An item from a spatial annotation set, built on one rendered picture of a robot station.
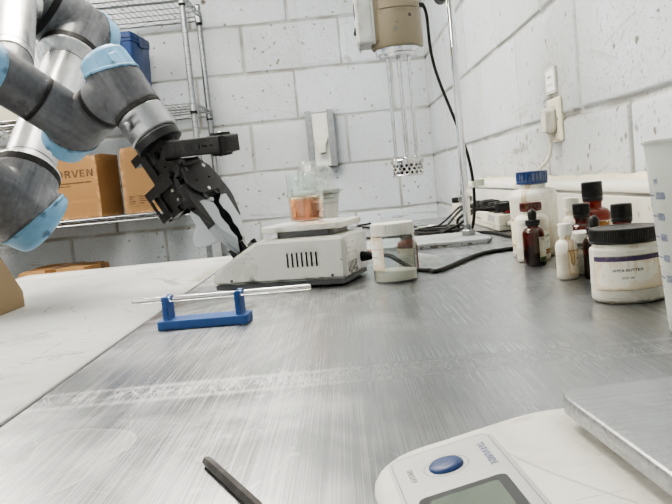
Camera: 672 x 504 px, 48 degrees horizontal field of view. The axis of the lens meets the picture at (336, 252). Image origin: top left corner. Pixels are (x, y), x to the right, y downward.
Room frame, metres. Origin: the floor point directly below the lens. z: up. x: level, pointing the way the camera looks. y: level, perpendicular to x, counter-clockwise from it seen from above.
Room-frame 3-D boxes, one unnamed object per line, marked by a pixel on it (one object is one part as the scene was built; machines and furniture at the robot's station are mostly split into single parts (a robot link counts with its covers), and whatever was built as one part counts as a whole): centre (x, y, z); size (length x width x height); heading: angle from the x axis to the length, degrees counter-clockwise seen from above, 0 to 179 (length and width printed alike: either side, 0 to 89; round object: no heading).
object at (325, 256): (1.11, 0.06, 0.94); 0.22 x 0.13 x 0.08; 74
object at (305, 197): (1.08, 0.04, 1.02); 0.06 x 0.05 x 0.08; 156
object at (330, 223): (1.10, 0.03, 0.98); 0.12 x 0.12 x 0.01; 74
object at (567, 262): (0.89, -0.27, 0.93); 0.03 x 0.03 x 0.07
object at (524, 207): (1.09, -0.29, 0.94); 0.05 x 0.05 x 0.09
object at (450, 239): (1.52, -0.15, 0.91); 0.30 x 0.20 x 0.01; 89
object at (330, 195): (2.18, 0.04, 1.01); 0.14 x 0.14 x 0.21
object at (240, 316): (0.82, 0.15, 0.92); 0.10 x 0.03 x 0.04; 85
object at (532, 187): (1.16, -0.31, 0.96); 0.07 x 0.07 x 0.13
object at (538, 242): (1.04, -0.28, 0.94); 0.03 x 0.03 x 0.08
